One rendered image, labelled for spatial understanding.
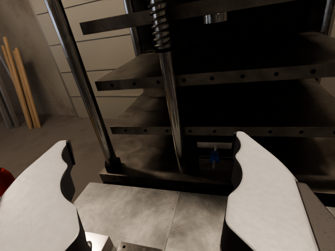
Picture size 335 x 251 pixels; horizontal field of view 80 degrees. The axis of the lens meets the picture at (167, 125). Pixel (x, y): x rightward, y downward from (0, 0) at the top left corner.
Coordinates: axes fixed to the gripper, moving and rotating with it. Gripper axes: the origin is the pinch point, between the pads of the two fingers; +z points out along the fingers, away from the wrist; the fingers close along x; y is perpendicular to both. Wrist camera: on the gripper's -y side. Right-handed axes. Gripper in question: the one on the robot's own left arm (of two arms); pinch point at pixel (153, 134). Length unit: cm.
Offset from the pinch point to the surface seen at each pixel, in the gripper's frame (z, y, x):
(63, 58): 350, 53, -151
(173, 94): 69, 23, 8
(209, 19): 93, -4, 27
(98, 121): 80, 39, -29
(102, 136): 80, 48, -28
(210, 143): 67, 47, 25
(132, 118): 91, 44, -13
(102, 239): 34, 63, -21
